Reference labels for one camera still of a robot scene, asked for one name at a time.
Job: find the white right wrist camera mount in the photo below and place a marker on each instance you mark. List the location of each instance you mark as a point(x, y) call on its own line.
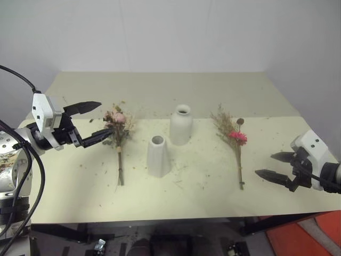
point(317, 145)

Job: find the white bottle-shaped ceramic vase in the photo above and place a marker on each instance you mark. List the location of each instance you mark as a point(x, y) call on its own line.
point(181, 128)

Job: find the dark rounded shape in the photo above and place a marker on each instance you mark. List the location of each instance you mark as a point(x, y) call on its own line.
point(139, 248)

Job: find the dried red flower bouquet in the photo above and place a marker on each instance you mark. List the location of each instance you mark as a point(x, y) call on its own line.
point(238, 137)

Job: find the black metal table frame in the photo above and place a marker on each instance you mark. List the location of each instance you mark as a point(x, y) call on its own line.
point(269, 222)

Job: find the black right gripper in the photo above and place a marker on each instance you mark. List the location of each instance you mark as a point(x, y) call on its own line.
point(302, 170)

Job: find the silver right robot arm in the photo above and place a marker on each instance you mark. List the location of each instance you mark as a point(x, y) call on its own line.
point(331, 172)

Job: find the small silver metal caster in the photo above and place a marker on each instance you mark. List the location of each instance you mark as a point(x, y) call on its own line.
point(100, 244)

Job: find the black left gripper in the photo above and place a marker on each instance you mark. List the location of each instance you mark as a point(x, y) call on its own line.
point(67, 133)

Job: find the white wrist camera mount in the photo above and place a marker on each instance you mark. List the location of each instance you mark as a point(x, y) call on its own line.
point(40, 107)
point(317, 145)

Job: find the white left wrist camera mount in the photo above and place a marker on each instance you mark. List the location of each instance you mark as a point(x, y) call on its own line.
point(40, 107)

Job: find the dried pink rose bouquet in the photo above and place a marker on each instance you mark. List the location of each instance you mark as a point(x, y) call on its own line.
point(118, 117)

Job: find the orange red plastic object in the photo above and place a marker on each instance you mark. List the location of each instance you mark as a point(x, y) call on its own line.
point(287, 240)

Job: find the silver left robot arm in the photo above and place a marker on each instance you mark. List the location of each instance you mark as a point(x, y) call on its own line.
point(23, 136)

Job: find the white tapered ceramic vase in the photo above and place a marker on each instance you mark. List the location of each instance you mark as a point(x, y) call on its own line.
point(158, 160)

